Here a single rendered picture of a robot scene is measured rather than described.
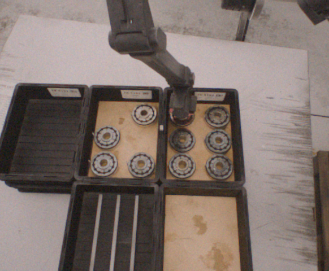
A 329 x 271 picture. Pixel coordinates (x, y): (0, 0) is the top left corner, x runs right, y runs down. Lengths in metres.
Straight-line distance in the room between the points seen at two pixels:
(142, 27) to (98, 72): 0.98
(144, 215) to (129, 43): 0.67
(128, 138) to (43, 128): 0.36
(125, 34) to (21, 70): 1.13
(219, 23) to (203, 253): 2.11
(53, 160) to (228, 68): 0.95
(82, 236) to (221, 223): 0.49
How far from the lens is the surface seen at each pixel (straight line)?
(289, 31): 2.90
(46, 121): 1.34
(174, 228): 1.11
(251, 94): 1.52
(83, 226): 1.15
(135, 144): 1.20
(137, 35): 0.63
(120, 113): 1.27
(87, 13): 2.94
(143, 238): 1.11
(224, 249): 1.12
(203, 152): 1.19
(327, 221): 2.04
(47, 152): 1.28
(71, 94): 1.31
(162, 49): 0.66
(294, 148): 1.45
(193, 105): 1.13
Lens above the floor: 1.93
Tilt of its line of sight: 65 degrees down
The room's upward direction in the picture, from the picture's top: straight up
